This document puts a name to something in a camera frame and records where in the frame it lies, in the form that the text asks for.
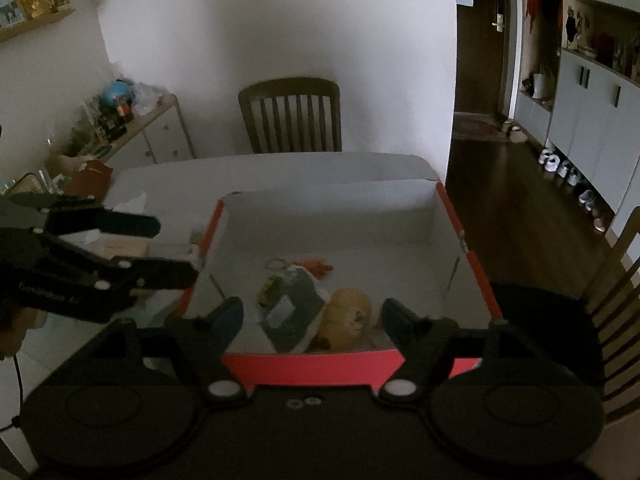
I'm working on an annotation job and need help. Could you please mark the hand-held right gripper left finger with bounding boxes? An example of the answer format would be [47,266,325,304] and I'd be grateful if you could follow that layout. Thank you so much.
[95,297,249,404]

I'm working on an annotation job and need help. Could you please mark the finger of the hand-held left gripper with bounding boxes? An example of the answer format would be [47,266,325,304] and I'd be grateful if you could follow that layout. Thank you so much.
[45,240,200,296]
[10,195,161,239]

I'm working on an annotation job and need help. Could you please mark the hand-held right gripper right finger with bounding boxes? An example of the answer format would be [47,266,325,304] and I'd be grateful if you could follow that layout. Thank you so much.
[377,298,531,405]

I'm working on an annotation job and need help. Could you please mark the small yellow toy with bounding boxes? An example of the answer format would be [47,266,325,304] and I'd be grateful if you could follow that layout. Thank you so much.
[257,277,281,306]

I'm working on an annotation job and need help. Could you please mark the yellow packaged bun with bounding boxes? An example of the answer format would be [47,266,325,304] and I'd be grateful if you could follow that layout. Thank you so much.
[317,287,374,352]

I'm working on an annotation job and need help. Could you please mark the green white wipes pack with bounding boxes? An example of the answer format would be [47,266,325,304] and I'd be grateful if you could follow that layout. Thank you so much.
[257,264,331,356]

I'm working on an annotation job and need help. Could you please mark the red cardboard shoe box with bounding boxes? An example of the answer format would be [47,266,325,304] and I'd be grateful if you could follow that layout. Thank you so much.
[179,154,504,387]

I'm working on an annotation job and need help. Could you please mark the small orange toy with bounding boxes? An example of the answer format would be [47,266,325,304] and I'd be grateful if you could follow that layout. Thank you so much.
[298,257,335,280]

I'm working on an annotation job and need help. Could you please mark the person's left hand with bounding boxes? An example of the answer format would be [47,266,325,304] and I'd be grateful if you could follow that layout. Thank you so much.
[0,305,39,359]

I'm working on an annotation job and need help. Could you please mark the white paper napkin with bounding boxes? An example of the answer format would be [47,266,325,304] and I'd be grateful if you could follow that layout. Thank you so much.
[104,192,149,217]

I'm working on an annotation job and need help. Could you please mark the brown red paper bag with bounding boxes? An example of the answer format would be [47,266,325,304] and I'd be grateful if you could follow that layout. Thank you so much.
[64,159,114,199]

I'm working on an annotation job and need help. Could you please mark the white wooden sideboard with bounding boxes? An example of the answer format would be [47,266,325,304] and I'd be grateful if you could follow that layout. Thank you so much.
[49,93,196,172]

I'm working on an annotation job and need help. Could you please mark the dark bottles on sideboard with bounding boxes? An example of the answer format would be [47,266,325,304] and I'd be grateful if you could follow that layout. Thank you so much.
[95,105,132,142]

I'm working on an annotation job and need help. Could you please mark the clear plastic bag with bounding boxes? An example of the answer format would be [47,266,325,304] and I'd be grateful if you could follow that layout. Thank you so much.
[130,82,164,116]

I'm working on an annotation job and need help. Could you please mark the blue globe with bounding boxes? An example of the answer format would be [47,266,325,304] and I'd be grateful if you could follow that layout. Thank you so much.
[102,80,134,107]

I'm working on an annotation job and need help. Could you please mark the wooden slat-back chair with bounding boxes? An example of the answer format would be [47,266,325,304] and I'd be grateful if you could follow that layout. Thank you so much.
[490,207,640,407]
[238,77,344,155]

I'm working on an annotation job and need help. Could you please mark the round floor rug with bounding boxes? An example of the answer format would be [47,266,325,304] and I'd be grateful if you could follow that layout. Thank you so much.
[452,112,502,141]

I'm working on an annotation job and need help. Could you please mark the row of shoes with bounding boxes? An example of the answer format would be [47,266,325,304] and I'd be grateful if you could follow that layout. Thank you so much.
[537,147,617,234]

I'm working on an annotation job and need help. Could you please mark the dark wooden door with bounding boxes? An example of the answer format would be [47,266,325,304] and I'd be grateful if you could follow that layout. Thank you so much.
[452,0,512,114]

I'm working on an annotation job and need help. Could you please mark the black cable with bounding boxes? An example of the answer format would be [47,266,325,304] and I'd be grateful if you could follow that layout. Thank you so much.
[0,354,24,432]

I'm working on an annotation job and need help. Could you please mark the wooden wall shelf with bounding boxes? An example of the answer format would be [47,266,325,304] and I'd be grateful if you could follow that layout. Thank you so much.
[0,7,76,44]

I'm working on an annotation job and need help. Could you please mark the grey wall cabinet unit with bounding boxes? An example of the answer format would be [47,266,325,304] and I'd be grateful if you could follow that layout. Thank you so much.
[514,0,640,241]

